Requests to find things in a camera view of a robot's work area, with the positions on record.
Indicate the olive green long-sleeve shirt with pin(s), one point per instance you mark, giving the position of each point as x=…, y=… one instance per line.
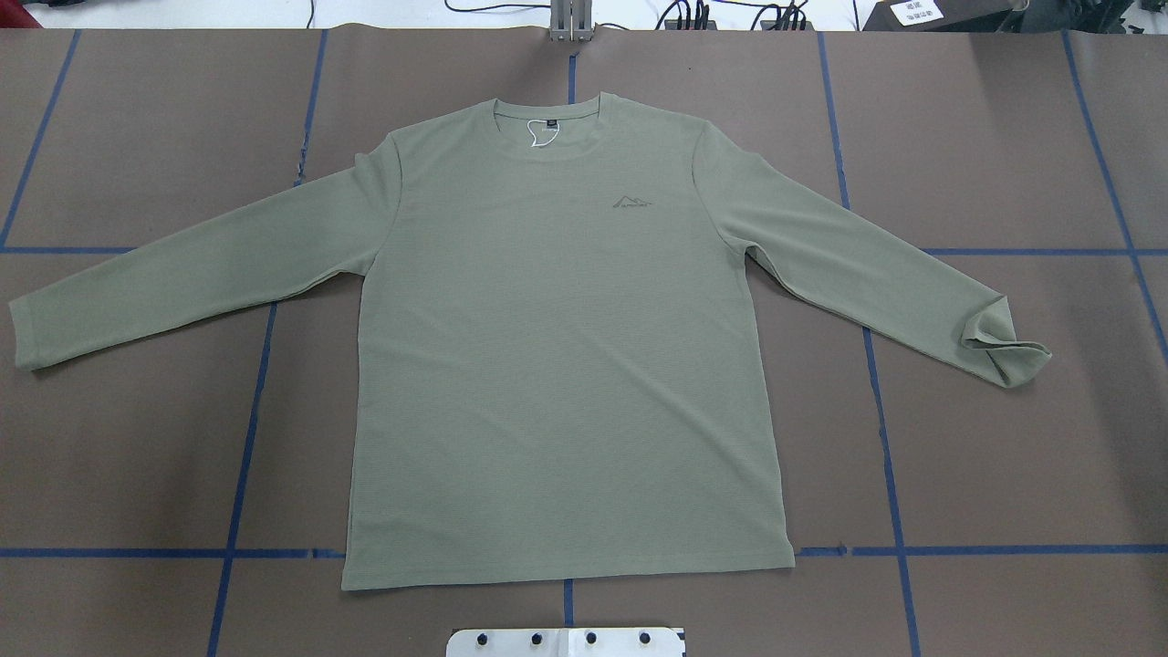
x=560, y=374

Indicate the grey aluminium frame post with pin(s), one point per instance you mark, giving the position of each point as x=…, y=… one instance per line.
x=571, y=21

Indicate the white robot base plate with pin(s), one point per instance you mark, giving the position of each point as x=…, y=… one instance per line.
x=586, y=641

